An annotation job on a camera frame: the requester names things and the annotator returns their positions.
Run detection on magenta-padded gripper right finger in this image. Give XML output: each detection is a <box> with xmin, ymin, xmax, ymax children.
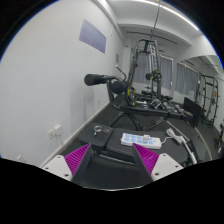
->
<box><xmin>131</xmin><ymin>142</ymin><xmax>185</xmax><ymax>184</ymax></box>

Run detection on black exercise machine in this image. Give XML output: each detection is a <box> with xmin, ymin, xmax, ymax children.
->
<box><xmin>213</xmin><ymin>122</ymin><xmax>224</xmax><ymax>149</ymax></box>

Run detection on purple wall poster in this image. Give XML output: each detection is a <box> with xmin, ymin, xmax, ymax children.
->
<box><xmin>78</xmin><ymin>18</ymin><xmax>108</xmax><ymax>54</ymax></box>

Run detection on black padded weight bench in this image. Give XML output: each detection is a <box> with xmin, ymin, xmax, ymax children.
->
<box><xmin>76</xmin><ymin>122</ymin><xmax>212</xmax><ymax>186</ymax></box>

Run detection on black bench with foam rollers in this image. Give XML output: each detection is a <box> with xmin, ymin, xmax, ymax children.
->
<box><xmin>83</xmin><ymin>64</ymin><xmax>195</xmax><ymax>132</ymax></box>

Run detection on long ceiling light strip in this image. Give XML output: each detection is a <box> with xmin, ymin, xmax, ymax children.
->
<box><xmin>133</xmin><ymin>0</ymin><xmax>199</xmax><ymax>31</ymax></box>

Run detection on metal key ring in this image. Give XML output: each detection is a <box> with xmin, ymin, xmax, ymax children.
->
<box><xmin>93</xmin><ymin>125</ymin><xmax>111</xmax><ymax>136</ymax></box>

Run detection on grey cable gym machine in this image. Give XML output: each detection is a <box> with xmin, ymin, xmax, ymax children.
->
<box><xmin>124</xmin><ymin>0</ymin><xmax>174</xmax><ymax>101</ymax></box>

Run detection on black upright panel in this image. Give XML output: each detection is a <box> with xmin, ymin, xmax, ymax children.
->
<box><xmin>182</xmin><ymin>96</ymin><xmax>205</xmax><ymax>128</ymax></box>

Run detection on group of dumbbells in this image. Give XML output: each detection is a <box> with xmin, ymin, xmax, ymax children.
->
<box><xmin>139</xmin><ymin>96</ymin><xmax>188</xmax><ymax>116</ymax></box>

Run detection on black yellow weight plate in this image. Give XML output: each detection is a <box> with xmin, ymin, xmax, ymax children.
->
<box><xmin>125</xmin><ymin>88</ymin><xmax>137</xmax><ymax>107</ymax></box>
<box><xmin>145</xmin><ymin>69</ymin><xmax>161</xmax><ymax>83</ymax></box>

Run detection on grey window curtain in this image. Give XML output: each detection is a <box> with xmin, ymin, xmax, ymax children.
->
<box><xmin>175</xmin><ymin>61</ymin><xmax>199</xmax><ymax>96</ymax></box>
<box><xmin>133</xmin><ymin>51</ymin><xmax>174</xmax><ymax>89</ymax></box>

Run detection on black power rack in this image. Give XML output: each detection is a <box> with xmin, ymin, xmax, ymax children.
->
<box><xmin>196</xmin><ymin>73</ymin><xmax>221</xmax><ymax>128</ymax></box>

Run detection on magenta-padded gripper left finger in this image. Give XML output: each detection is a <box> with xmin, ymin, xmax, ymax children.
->
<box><xmin>40</xmin><ymin>142</ymin><xmax>97</xmax><ymax>186</ymax></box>

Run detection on white wall socket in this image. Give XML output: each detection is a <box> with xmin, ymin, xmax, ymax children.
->
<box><xmin>46</xmin><ymin>124</ymin><xmax>63</xmax><ymax>139</ymax></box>

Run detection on white power strip blue sockets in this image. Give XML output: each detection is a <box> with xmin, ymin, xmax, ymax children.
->
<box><xmin>120</xmin><ymin>132</ymin><xmax>163</xmax><ymax>150</ymax></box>

